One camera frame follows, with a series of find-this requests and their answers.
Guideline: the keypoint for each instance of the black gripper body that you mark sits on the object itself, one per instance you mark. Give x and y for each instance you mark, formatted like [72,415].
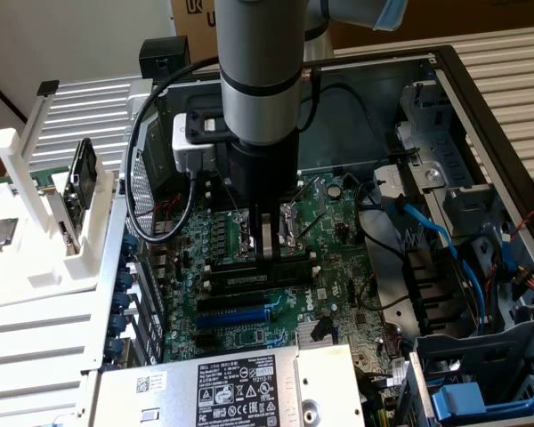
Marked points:
[262,169]

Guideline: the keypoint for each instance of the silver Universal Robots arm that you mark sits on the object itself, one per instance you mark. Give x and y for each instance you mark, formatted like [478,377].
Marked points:
[260,66]

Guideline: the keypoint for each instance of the black RAM slot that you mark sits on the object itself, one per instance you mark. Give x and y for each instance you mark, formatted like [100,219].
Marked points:
[231,268]

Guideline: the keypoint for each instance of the green RAM stick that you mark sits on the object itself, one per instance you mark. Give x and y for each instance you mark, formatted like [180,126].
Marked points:
[40,180]

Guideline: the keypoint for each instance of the CPU socket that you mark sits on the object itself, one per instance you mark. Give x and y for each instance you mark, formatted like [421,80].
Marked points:
[267,227]

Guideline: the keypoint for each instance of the metal locking lever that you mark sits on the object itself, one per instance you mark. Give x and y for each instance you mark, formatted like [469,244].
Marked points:
[311,209]

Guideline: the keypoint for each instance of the black expansion slot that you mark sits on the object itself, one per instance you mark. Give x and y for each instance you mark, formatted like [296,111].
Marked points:
[229,303]

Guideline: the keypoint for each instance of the green Dell motherboard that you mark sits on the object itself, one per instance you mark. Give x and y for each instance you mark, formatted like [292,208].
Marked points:
[329,267]

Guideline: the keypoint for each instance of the round coin battery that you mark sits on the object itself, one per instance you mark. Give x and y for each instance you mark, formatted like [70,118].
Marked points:
[335,191]

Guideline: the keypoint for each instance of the blue expansion slot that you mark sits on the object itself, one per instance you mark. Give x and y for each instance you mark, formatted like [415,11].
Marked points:
[231,318]

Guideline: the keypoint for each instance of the silver chipset heatsink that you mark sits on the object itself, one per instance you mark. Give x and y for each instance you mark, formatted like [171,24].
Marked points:
[313,332]

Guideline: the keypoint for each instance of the small black box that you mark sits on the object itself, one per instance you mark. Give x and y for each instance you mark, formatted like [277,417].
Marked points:
[164,58]

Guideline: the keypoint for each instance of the silver power supply unit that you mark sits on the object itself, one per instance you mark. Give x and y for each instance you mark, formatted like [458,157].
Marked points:
[222,391]

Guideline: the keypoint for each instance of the brown cardboard box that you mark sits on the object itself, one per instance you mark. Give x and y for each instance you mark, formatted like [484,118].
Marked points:
[195,26]

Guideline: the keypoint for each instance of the grey metal disk bay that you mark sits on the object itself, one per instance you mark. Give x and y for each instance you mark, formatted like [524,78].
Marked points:
[431,147]

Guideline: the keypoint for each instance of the black disk drive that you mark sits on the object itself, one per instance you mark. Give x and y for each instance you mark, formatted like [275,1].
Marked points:
[83,173]

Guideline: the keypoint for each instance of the open black PC case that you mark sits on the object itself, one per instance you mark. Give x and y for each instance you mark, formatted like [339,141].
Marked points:
[454,133]

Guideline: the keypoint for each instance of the white parts rack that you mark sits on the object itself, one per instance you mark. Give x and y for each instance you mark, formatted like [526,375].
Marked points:
[44,249]

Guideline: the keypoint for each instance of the blue plastic bay latch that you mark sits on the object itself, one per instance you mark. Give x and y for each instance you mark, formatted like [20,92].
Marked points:
[467,398]

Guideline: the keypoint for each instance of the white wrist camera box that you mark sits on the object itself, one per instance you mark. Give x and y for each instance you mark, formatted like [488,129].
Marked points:
[191,142]

